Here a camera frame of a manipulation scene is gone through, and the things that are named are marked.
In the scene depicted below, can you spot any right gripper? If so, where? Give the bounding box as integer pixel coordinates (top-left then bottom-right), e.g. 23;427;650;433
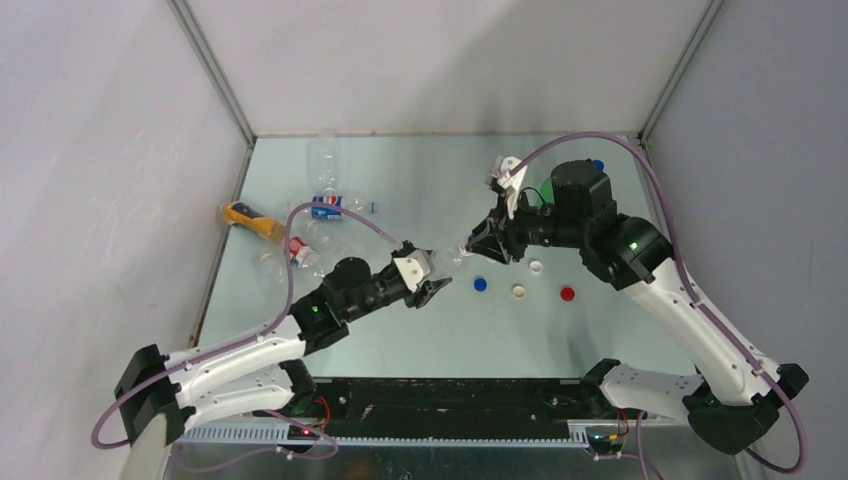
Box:
465;187;585;265

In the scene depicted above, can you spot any clear ribbed plastic bottle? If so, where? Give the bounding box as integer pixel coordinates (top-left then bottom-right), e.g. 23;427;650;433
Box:
429;245;468;275

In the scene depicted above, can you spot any green plastic bottle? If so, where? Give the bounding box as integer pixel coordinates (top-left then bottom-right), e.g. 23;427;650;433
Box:
538;177;554;204

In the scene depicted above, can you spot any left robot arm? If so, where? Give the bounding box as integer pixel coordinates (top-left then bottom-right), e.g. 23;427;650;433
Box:
114;242;468;445

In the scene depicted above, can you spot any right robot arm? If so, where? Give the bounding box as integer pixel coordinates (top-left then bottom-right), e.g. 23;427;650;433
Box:
466;157;809;455

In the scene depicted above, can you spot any red bottle cap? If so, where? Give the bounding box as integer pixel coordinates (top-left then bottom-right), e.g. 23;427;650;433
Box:
559;286;576;302

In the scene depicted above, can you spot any clear bottle with blue label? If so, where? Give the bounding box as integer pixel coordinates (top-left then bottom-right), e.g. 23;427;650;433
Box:
301;194;378;221

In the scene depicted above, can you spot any orange bottle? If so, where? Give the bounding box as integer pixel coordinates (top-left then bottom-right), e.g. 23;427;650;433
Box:
220;201;286;245

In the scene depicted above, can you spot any clear bottle with red ring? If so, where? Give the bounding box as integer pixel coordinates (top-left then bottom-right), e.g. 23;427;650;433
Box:
256;236;327;287

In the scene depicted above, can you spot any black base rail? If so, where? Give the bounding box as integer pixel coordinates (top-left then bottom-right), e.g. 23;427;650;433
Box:
272;360;620;439

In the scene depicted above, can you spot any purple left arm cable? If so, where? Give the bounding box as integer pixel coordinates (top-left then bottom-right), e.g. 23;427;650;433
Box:
90;201;407;462

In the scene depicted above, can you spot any white cable duct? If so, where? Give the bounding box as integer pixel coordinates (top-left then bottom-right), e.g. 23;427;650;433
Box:
179;421;589;448

